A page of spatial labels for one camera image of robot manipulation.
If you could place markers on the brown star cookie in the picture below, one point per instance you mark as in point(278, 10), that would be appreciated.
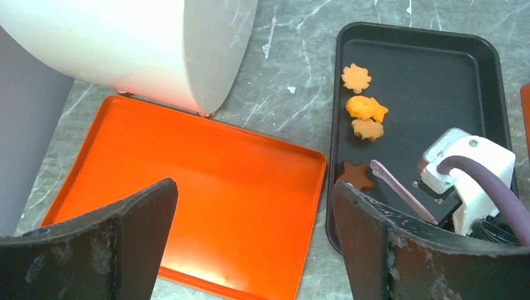
point(355, 175)

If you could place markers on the orange small flower cookie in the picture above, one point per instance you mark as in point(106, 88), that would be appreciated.
point(367, 129)

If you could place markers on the orange cookie box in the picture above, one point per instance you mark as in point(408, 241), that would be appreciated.
point(525, 99)

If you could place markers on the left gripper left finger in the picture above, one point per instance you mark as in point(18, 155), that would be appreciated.
point(113, 252)

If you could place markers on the orange box lid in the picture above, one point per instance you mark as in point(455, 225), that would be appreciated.
point(246, 202)

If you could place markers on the black baking tray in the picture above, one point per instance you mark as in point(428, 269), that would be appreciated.
point(430, 81)

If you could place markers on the white cylindrical drum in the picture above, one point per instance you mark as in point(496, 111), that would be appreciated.
point(183, 53)

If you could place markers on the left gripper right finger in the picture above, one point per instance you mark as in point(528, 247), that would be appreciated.
point(391, 255)

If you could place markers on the orange fish cookie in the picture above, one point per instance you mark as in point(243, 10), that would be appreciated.
point(364, 108)

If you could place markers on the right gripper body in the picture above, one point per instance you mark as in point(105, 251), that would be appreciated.
point(489, 228)

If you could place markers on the pink handled metal tongs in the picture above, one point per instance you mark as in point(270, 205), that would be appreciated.
point(380, 171)

